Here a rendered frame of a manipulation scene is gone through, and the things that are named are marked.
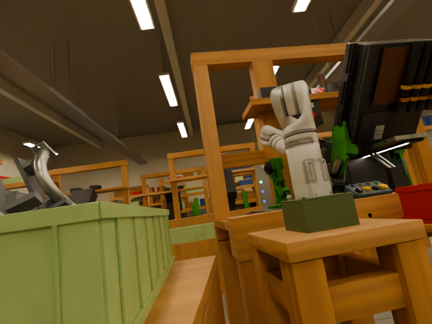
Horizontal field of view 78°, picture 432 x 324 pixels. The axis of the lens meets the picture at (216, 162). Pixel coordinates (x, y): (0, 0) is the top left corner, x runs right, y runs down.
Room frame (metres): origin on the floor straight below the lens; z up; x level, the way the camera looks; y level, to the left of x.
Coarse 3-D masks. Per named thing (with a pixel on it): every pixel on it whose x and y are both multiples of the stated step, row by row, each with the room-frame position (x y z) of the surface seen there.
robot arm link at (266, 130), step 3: (264, 126) 1.29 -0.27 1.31; (267, 126) 1.28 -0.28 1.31; (270, 126) 1.29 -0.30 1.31; (261, 129) 1.31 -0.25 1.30; (264, 129) 1.28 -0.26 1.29; (267, 129) 1.27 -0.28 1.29; (270, 129) 1.27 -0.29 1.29; (273, 129) 1.28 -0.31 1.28; (276, 129) 1.29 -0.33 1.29; (261, 132) 1.31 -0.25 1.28; (264, 132) 1.28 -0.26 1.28; (267, 132) 1.28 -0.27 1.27; (270, 132) 1.28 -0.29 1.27; (273, 132) 1.28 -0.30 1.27; (276, 132) 1.28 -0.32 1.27; (279, 132) 1.29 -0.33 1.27; (282, 132) 1.30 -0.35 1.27; (267, 135) 1.28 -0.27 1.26; (270, 135) 1.28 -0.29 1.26; (273, 135) 1.30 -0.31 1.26; (279, 135) 1.29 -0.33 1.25; (282, 135) 1.29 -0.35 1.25
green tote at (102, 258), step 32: (0, 224) 0.26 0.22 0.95; (32, 224) 0.26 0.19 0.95; (64, 224) 0.27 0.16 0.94; (96, 224) 0.27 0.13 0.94; (128, 224) 0.37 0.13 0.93; (160, 224) 0.66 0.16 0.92; (0, 256) 0.26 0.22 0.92; (32, 256) 0.27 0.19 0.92; (64, 256) 0.27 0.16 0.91; (96, 256) 0.27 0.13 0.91; (128, 256) 0.36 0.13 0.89; (160, 256) 0.63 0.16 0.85; (0, 288) 0.26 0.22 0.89; (32, 288) 0.27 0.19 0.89; (64, 288) 0.27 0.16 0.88; (96, 288) 0.27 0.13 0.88; (128, 288) 0.35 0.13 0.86; (160, 288) 0.58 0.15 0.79; (0, 320) 0.26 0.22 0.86; (32, 320) 0.27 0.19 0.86; (64, 320) 0.27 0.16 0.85; (96, 320) 0.27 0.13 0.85; (128, 320) 0.34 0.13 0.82
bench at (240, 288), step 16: (224, 224) 1.20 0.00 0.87; (224, 240) 1.57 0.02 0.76; (224, 256) 1.55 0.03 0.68; (224, 272) 1.55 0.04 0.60; (240, 272) 0.98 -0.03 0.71; (224, 288) 1.57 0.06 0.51; (240, 288) 1.03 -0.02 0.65; (256, 288) 0.96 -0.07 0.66; (240, 304) 1.56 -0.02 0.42; (256, 304) 0.96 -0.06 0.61; (240, 320) 1.55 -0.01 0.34; (256, 320) 0.95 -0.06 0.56
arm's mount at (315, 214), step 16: (288, 208) 0.74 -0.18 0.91; (304, 208) 0.65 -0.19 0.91; (320, 208) 0.66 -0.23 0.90; (336, 208) 0.66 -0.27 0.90; (352, 208) 0.67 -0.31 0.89; (288, 224) 0.76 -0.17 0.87; (304, 224) 0.66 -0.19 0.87; (320, 224) 0.66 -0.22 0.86; (336, 224) 0.66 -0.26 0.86; (352, 224) 0.67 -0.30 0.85
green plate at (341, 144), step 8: (336, 128) 1.34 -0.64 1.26; (344, 128) 1.27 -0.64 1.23; (336, 136) 1.33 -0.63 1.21; (344, 136) 1.26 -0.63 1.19; (336, 144) 1.33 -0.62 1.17; (344, 144) 1.26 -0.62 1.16; (352, 144) 1.28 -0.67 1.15; (336, 152) 1.33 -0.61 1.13; (344, 152) 1.26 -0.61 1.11; (352, 152) 1.28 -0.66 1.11
